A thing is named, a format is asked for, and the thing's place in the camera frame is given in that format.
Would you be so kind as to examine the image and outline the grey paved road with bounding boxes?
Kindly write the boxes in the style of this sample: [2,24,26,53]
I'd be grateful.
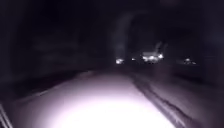
[13,69,179,128]

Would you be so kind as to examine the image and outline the dark roadside verge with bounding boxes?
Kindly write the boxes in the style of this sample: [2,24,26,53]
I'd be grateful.
[128,66,224,128]
[0,68,96,108]

